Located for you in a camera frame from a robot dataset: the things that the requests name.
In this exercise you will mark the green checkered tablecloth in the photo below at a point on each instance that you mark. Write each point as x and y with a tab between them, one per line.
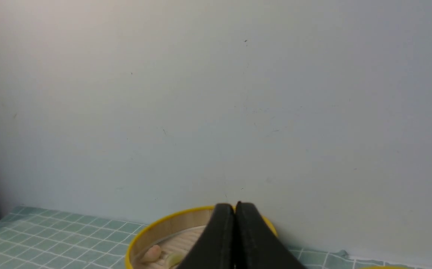
34	238

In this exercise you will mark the greenish dumpling in steamer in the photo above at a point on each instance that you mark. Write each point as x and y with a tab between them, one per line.
174	259

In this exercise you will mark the pale dumpling in steamer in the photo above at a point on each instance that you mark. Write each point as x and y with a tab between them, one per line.
151	255

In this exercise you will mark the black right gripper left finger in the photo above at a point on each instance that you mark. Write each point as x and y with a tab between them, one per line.
213	249

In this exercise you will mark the bamboo steamer lid yellow rim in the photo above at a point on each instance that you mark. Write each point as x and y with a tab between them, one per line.
386	267

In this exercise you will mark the bamboo steamer basket yellow rims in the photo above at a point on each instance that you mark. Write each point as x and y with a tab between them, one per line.
176	233

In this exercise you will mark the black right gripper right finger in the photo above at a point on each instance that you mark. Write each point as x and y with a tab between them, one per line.
256	246

